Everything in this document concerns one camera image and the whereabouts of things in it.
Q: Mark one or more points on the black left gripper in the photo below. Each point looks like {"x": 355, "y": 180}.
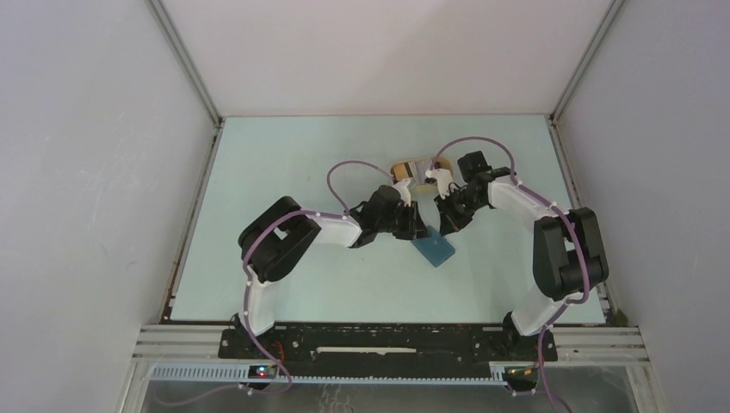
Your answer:
{"x": 414, "y": 226}

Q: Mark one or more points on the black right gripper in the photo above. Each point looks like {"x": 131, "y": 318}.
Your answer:
{"x": 449, "y": 222}

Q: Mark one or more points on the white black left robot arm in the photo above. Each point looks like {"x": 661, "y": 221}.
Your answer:
{"x": 274, "y": 243}

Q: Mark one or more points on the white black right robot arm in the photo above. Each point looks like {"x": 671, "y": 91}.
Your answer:
{"x": 568, "y": 253}

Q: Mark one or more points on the orange card with black stripe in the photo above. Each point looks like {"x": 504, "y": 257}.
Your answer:
{"x": 401, "y": 171}

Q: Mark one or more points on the stack of cards in tray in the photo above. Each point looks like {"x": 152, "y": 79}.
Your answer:
{"x": 420, "y": 170}

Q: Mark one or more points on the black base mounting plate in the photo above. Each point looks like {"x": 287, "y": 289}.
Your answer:
{"x": 411, "y": 349}

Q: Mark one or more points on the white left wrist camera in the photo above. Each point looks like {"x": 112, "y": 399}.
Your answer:
{"x": 403, "y": 187}

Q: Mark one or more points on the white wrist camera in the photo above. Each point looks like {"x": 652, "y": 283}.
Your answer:
{"x": 403, "y": 187}
{"x": 443, "y": 179}

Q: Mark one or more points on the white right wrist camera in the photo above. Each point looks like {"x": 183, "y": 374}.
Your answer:
{"x": 443, "y": 179}

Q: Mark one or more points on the grey cable duct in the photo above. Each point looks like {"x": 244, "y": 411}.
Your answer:
{"x": 246, "y": 373}

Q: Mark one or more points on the aluminium frame rail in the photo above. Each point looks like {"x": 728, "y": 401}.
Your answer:
{"x": 576, "y": 345}

